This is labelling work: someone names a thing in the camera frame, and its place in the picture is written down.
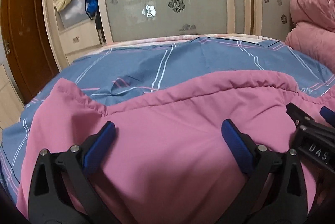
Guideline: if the pink and cream hooded jacket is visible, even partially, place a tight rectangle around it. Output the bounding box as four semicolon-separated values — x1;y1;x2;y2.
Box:
17;70;334;223

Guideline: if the pink fleece bed blanket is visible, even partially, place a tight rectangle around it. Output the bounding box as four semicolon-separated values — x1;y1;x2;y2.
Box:
85;34;278;56

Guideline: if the beige bookshelf cabinet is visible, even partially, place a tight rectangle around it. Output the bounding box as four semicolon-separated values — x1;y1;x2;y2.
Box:
0;64;24;130

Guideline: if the rolled pink quilt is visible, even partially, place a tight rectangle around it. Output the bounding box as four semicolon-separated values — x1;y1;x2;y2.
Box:
285;0;335;72

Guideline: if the blue plaid bed sheet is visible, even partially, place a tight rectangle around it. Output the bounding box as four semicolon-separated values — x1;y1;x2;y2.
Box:
1;38;334;205

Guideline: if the brown wooden door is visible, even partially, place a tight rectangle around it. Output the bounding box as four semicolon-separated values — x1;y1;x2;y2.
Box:
1;0;59;104

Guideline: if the clear plastic storage box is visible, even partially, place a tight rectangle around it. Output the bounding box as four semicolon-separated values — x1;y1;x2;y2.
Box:
59;0;89;29

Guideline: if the blue garment in wardrobe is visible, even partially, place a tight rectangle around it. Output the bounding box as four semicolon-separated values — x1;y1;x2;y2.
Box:
85;0;98;20

